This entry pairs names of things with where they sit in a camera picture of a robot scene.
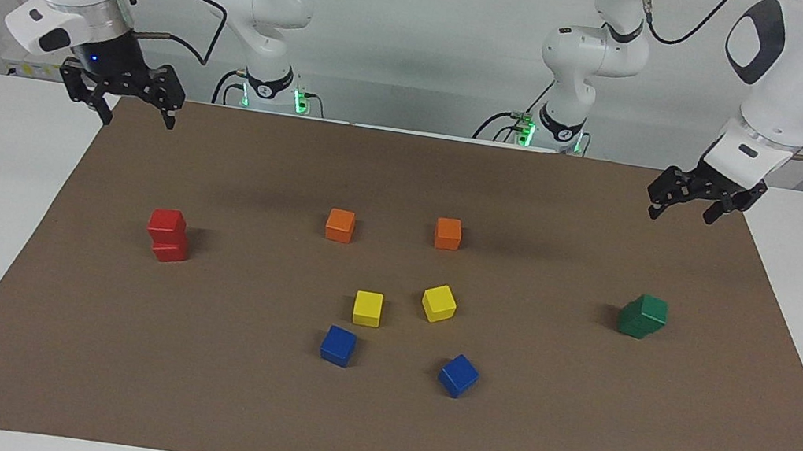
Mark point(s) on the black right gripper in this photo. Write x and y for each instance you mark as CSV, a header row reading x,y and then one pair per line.
x,y
116,59

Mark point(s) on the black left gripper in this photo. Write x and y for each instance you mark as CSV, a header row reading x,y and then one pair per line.
x,y
718,181

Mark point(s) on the green wooden cube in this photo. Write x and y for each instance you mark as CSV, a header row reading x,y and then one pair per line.
x,y
652,307
632,325

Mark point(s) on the red wooden cube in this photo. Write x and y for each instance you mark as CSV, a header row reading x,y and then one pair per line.
x,y
169,252
167,222

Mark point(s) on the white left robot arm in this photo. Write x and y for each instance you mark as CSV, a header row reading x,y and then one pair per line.
x,y
798,78

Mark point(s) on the white power strip box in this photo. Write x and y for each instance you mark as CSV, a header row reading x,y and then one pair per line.
x,y
35,70

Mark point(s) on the orange wooden cube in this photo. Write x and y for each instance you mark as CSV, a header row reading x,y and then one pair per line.
x,y
448,233
340,225

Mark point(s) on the yellow wooden cube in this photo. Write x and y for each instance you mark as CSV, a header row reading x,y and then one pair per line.
x,y
368,308
439,303

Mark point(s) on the blue wooden cube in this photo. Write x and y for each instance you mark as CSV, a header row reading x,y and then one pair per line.
x,y
458,376
338,345

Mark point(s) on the brown table mat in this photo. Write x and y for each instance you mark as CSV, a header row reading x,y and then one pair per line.
x,y
371,428

